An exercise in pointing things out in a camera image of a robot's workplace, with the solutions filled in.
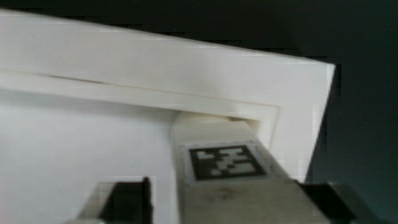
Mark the white table leg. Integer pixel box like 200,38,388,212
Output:
170,112,328,224

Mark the white square tabletop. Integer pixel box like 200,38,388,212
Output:
0,88,266,224

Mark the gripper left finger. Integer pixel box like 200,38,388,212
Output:
63,177,154,224

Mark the white U-shaped obstacle fence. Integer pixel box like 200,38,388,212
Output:
0,8,333,179

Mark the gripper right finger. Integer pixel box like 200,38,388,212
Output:
300,182,383,224

